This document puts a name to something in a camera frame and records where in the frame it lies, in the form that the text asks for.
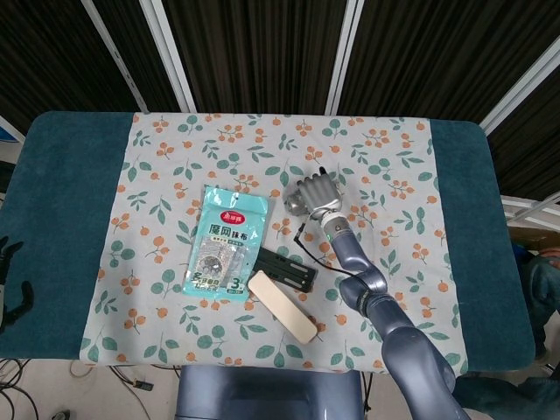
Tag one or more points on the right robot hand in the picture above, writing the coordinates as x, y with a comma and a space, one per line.
320, 194

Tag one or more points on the teal table cover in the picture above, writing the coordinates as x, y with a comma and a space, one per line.
52, 227

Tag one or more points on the black flat plastic plate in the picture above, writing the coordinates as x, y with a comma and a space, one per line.
286, 271

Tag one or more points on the teal dishcloth package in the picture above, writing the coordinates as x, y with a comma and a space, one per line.
227, 245

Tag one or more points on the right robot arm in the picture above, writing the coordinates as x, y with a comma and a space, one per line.
385, 315

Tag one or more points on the floral patterned tablecloth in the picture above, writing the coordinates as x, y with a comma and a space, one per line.
262, 153

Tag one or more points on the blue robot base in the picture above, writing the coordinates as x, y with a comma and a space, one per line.
269, 394

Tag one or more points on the beige oblong case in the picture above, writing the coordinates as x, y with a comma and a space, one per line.
282, 308

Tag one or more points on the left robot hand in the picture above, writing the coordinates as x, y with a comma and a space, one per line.
11, 289

